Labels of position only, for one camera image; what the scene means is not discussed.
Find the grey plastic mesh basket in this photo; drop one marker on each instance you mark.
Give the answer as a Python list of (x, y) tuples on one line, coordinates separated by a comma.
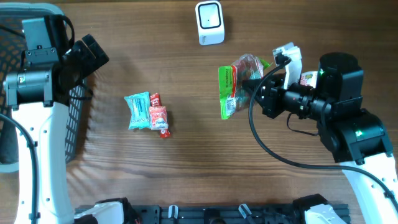
[(12, 14)]

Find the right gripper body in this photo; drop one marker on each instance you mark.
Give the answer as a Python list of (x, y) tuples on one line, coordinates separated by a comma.
[(270, 97)]

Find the cup noodles cup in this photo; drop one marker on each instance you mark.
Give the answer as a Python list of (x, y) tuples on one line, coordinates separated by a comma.
[(309, 79)]

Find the red chocolate bar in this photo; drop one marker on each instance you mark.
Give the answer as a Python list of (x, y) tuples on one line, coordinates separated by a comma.
[(155, 101)]

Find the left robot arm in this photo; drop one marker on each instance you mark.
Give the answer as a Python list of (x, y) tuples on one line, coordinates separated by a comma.
[(39, 96)]

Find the teal tissue pack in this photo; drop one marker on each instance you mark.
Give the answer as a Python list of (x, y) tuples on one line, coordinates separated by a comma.
[(139, 106)]

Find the small red white packet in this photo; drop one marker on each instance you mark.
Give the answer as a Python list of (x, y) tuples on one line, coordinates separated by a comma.
[(158, 117)]

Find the white barcode scanner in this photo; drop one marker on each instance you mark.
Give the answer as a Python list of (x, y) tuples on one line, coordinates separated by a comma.
[(210, 24)]

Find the clear green snack bag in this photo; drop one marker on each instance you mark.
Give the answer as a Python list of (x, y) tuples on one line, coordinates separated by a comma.
[(233, 97)]

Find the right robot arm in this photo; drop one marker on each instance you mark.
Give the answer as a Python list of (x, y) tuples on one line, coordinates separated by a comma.
[(356, 138)]

